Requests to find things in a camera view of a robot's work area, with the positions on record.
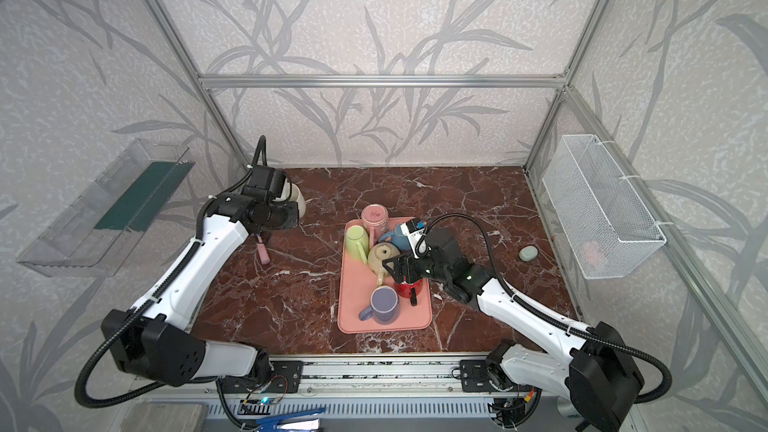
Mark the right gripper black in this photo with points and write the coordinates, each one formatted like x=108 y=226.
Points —
x=409 y=267

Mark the blue mug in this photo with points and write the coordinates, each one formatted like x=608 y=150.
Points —
x=398 y=239

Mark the clear plastic wall shelf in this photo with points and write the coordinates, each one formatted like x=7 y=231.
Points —
x=94 y=236

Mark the light green mug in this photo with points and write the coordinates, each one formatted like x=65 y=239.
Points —
x=357 y=243

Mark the red mug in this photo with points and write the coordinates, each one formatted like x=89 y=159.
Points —
x=410 y=291

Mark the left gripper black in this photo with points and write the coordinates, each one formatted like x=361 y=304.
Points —
x=261 y=237

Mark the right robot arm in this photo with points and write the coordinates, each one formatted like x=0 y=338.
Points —
x=589 y=367

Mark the pink item in basket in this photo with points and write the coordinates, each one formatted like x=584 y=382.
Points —
x=594 y=256

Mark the pink plastic tray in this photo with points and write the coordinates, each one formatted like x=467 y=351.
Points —
x=356 y=286

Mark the white wire basket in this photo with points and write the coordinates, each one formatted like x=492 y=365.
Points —
x=596 y=201

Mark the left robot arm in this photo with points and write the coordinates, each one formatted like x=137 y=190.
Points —
x=151 y=340

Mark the white mug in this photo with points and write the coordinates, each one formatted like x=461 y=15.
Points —
x=292 y=193

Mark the beige teapot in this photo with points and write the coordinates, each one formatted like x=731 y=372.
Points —
x=377 y=255

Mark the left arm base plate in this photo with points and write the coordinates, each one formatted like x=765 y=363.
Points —
x=284 y=377

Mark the pale green soap bar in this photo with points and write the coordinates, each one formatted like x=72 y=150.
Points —
x=528 y=253

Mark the blue handled tool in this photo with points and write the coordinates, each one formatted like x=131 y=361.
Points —
x=302 y=421

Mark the lavender mug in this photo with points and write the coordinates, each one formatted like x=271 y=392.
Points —
x=383 y=306

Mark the pink mug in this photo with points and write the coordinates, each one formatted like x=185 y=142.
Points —
x=375 y=219

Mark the purple spatula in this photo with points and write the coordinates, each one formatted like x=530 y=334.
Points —
x=262 y=251

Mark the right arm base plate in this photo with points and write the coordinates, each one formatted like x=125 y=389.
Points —
x=474 y=377

